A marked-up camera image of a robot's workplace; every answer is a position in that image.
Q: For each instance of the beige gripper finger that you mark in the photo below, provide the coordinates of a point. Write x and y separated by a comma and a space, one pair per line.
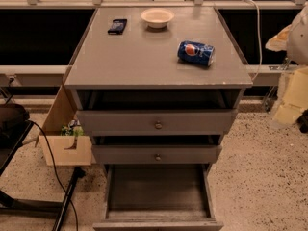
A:
294, 97

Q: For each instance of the blue pepsi can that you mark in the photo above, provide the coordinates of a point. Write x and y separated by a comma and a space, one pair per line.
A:
196, 53

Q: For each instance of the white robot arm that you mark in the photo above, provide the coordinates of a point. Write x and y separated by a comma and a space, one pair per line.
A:
293, 39

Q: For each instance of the grey drawer cabinet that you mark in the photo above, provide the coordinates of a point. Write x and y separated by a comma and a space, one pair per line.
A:
140, 70

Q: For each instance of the grey bottom drawer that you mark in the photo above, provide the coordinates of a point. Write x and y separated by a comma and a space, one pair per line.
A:
157, 198

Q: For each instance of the grey drawer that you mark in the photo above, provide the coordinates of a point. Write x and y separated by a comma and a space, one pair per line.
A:
117, 154
157, 198
156, 123

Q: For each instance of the grey top drawer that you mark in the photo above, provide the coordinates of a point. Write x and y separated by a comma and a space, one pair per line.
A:
156, 123

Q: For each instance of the grey middle drawer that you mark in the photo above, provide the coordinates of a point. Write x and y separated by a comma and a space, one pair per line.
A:
117, 154

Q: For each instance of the white bowl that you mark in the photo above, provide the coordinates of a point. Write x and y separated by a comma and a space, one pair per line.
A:
157, 18

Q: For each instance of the dark blue snack packet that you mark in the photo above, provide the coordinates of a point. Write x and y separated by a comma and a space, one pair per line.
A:
118, 26

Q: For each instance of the green snack bags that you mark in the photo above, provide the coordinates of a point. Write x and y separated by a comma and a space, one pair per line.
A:
73, 128

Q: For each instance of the wooden box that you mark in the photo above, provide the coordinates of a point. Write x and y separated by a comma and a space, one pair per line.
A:
62, 146

